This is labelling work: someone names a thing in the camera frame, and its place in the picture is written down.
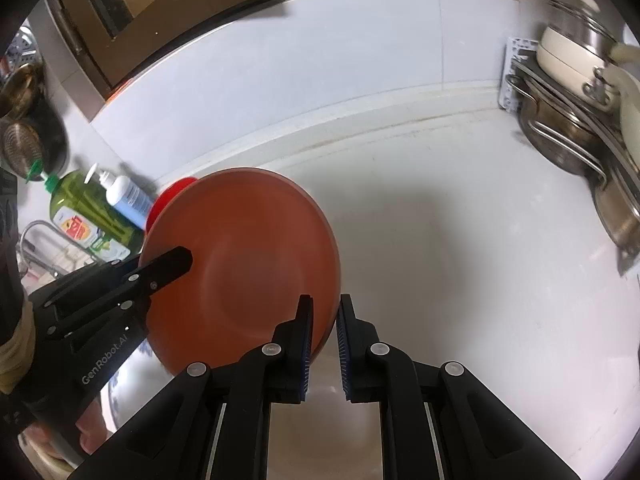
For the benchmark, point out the stainless steel pot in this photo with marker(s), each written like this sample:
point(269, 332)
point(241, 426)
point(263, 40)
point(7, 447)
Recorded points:
point(555, 132)
point(618, 211)

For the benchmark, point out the round metal steamer tray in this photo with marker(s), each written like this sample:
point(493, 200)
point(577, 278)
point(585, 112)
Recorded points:
point(23, 49)

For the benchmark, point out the red and black bowl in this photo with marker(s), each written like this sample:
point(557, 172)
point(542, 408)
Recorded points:
point(165, 198)

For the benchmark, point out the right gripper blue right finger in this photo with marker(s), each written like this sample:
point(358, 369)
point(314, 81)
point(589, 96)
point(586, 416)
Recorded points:
point(359, 366)

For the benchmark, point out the white bowl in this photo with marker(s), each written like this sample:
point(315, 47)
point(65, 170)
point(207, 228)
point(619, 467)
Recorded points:
point(325, 437)

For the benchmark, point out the white pot with glass lid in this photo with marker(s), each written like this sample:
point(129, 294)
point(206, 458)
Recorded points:
point(574, 45)

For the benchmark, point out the upper stainless steel pot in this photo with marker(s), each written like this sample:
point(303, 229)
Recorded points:
point(555, 132)

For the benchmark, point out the small brass saucepan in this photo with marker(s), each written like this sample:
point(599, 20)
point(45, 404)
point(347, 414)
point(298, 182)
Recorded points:
point(21, 91)

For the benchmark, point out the white metal pot rack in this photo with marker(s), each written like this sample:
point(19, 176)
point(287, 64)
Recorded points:
point(521, 61)

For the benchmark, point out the pink bowl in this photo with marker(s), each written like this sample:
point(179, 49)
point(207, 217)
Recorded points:
point(258, 242)

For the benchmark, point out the green dish soap bottle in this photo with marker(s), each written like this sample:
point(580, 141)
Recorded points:
point(79, 210)

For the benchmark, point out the small chrome water faucet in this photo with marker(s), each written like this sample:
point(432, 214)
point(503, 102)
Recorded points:
point(43, 250)

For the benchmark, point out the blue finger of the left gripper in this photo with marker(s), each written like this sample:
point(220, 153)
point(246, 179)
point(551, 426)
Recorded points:
point(81, 287)
point(142, 280)

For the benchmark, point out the lower stainless steel pot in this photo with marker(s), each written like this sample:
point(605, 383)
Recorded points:
point(618, 211)

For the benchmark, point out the black frying pan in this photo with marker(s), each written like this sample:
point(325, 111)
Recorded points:
point(39, 135)

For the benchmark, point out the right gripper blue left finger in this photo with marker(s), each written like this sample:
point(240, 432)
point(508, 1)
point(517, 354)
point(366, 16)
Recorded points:
point(293, 361)

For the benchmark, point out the white blue pump bottle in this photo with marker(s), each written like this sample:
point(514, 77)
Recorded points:
point(123, 195)

